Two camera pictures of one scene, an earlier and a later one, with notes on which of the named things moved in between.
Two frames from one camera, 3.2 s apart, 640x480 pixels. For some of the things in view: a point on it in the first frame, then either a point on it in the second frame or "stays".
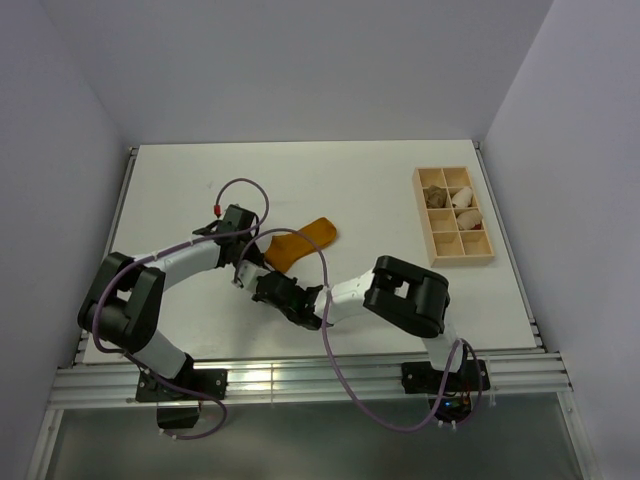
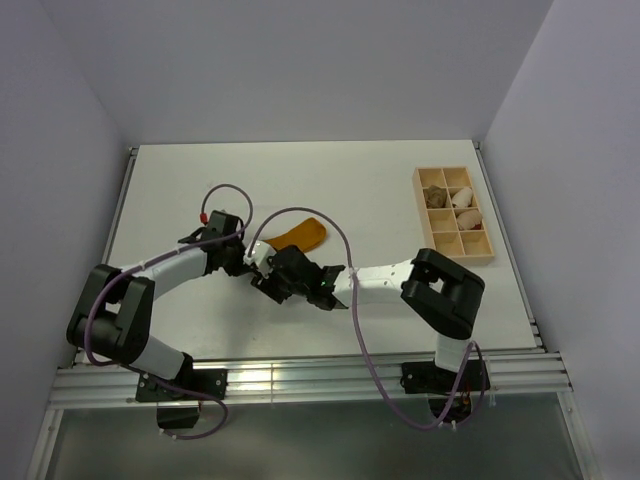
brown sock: [435, 197] stays
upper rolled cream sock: [463, 197] stays
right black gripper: [258, 297] to [270, 287]
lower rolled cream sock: [470, 220] stays
